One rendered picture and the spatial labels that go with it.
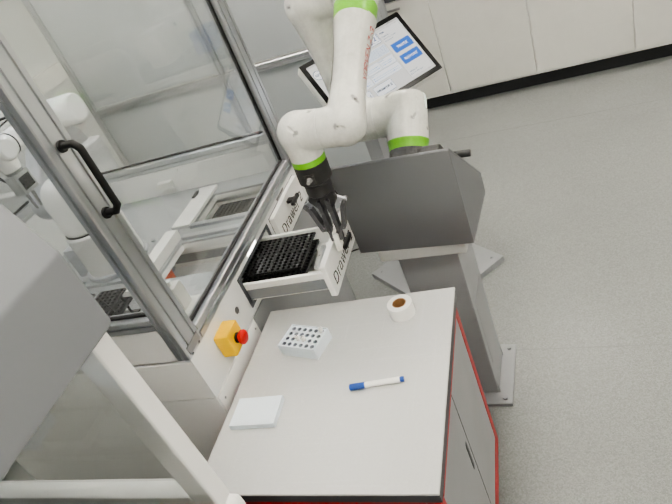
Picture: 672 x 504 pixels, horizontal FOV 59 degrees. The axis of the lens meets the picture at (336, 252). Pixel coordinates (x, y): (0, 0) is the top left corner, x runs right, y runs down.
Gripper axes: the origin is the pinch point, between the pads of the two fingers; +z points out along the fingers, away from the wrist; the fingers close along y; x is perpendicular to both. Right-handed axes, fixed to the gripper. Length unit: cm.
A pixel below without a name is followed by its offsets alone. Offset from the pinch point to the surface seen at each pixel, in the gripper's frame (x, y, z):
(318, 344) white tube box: -27.3, -5.3, 14.2
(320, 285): -9.6, -6.5, 8.3
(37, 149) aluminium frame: -42, -36, -60
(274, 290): -9.3, -21.2, 8.3
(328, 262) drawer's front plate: -7.9, -2.3, 1.9
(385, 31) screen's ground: 114, 6, -22
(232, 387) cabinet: -36, -30, 19
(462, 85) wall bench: 293, 16, 80
